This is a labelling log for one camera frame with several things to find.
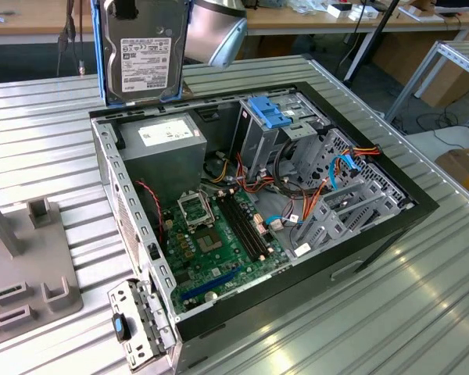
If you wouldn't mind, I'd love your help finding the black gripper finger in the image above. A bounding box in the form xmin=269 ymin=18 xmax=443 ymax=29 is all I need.
xmin=114 ymin=0 xmax=137 ymax=20

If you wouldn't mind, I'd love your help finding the hard disk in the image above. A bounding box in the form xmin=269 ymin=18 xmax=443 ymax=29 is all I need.
xmin=90 ymin=0 xmax=191 ymax=107

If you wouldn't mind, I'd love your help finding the blue data wire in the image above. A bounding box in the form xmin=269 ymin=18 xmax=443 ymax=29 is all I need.
xmin=265 ymin=154 xmax=361 ymax=227

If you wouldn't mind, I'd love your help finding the wooden desk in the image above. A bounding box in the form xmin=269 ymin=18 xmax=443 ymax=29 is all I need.
xmin=246 ymin=0 xmax=469 ymax=37
xmin=0 ymin=0 xmax=98 ymax=45

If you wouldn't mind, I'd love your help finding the grey power supply unit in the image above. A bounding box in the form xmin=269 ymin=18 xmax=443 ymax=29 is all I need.
xmin=116 ymin=112 xmax=208 ymax=204

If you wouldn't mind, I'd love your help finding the blue drive cage latch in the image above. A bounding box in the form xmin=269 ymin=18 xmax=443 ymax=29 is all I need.
xmin=248 ymin=95 xmax=294 ymax=130

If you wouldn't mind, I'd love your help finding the grey optical drive cage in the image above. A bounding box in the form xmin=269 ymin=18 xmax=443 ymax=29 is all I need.
xmin=234 ymin=90 xmax=333 ymax=184

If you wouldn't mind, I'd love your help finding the metal socket cover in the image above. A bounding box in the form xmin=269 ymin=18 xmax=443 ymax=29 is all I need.
xmin=177 ymin=191 xmax=216 ymax=232

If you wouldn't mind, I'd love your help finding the black tripod pole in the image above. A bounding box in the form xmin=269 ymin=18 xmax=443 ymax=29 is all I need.
xmin=343 ymin=0 xmax=400 ymax=82

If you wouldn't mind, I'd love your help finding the black RAM slot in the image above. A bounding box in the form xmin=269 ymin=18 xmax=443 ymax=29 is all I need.
xmin=217 ymin=195 xmax=263 ymax=262
xmin=225 ymin=193 xmax=270 ymax=259

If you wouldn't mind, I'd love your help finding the CPU socket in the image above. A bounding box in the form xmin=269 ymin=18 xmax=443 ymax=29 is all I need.
xmin=195 ymin=229 xmax=224 ymax=255

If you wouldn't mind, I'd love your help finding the green motherboard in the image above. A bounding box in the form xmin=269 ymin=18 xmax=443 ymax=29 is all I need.
xmin=162 ymin=187 xmax=292 ymax=313

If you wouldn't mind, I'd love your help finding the grey parts rack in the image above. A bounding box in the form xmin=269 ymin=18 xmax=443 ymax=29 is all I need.
xmin=0 ymin=181 xmax=84 ymax=348

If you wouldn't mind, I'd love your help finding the brown cardboard box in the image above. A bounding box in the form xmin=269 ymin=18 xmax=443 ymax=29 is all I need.
xmin=373 ymin=30 xmax=469 ymax=107

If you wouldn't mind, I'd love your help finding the blue expansion slot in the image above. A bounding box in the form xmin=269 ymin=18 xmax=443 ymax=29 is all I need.
xmin=181 ymin=266 xmax=243 ymax=302

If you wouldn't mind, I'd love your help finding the black blue latch knob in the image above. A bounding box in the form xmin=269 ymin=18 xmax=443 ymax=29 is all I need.
xmin=111 ymin=312 xmax=132 ymax=344

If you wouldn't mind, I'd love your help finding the black open PC case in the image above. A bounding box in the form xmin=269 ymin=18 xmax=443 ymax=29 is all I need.
xmin=88 ymin=80 xmax=441 ymax=375

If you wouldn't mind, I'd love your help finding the white low table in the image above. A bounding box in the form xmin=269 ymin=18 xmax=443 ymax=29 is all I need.
xmin=406 ymin=125 xmax=469 ymax=162

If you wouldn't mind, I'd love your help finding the cardboard box yellow tape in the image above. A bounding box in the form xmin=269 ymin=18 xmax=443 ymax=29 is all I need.
xmin=433 ymin=146 xmax=469 ymax=204

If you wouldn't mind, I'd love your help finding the yellow black wire bundle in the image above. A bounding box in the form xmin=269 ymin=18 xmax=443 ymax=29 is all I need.
xmin=202 ymin=150 xmax=231 ymax=185

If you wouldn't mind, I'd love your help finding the red black twisted wire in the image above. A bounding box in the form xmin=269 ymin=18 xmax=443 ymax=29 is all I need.
xmin=134 ymin=179 xmax=166 ymax=245

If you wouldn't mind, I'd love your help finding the thick black cable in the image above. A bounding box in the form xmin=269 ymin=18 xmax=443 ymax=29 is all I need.
xmin=274 ymin=136 xmax=329 ymax=198

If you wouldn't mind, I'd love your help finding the locking lever wire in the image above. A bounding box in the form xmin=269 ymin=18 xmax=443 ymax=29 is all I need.
xmin=200 ymin=188 xmax=219 ymax=227

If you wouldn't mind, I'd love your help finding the red orange wire harness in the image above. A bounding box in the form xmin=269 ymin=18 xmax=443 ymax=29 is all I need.
xmin=234 ymin=152 xmax=312 ymax=202

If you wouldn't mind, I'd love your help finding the grey slot retention bracket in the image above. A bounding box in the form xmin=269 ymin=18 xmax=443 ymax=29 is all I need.
xmin=107 ymin=277 xmax=177 ymax=372

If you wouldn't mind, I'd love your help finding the metal shelf frame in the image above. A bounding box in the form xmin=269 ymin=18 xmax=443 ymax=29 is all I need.
xmin=385 ymin=40 xmax=469 ymax=127

